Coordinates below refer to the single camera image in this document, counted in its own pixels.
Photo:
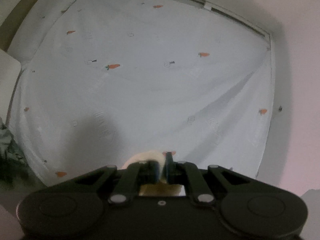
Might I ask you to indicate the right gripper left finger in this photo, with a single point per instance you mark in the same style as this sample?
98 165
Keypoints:
130 180

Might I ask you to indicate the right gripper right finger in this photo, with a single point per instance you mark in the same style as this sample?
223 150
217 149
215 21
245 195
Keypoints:
187 174

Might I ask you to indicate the cream beige garment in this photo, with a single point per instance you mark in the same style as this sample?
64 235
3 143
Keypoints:
162 188

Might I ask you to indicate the grey blue crumpled garment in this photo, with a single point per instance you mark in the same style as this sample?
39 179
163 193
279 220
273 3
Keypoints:
13 161

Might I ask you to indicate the carrot print bed sheet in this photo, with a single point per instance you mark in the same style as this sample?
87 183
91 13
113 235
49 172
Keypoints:
103 80

